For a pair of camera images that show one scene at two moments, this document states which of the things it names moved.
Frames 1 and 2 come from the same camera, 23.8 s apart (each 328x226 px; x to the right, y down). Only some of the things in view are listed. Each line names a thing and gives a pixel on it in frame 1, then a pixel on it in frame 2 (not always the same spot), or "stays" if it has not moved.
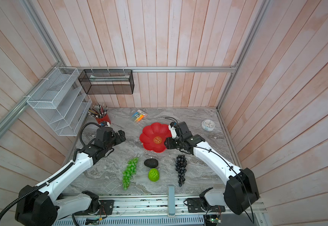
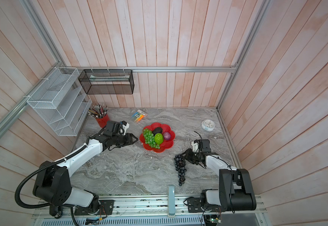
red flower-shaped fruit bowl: (153, 136) stays
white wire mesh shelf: (61, 102) stays
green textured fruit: (153, 174) → (159, 138)
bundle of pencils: (98, 110) stays
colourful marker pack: (139, 116) stays
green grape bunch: (130, 171) → (149, 138)
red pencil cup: (105, 118) stays
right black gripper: (169, 145) → (188, 155)
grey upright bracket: (171, 200) stays
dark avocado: (151, 163) → (157, 130)
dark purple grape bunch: (181, 165) stays
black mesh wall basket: (107, 81) stays
